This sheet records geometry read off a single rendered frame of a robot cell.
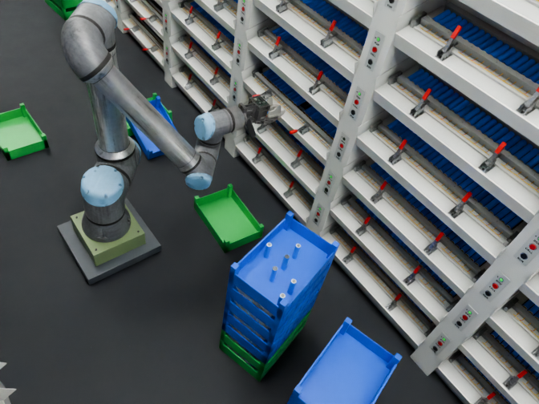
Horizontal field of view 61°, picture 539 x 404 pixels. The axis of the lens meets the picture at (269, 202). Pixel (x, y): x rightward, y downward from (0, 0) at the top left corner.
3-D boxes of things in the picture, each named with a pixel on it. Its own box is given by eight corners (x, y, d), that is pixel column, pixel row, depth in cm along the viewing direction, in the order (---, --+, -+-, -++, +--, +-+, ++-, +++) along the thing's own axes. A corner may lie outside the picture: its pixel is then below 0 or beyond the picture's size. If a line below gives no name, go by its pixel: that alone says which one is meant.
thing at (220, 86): (229, 110, 233) (224, 90, 221) (172, 51, 262) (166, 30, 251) (261, 91, 238) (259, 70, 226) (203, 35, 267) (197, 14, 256)
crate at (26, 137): (-14, 126, 235) (-19, 114, 229) (26, 115, 245) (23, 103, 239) (7, 161, 221) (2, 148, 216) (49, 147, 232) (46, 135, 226)
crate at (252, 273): (280, 321, 132) (285, 307, 126) (228, 280, 139) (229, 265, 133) (334, 258, 150) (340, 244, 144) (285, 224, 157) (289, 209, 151)
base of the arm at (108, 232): (101, 251, 179) (99, 236, 172) (71, 220, 185) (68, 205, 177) (140, 225, 190) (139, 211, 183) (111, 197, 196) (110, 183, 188)
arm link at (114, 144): (95, 187, 186) (52, 13, 128) (109, 157, 197) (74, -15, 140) (132, 193, 186) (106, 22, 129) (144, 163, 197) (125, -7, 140)
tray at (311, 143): (326, 167, 185) (326, 152, 177) (244, 87, 214) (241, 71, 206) (364, 143, 190) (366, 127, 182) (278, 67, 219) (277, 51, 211)
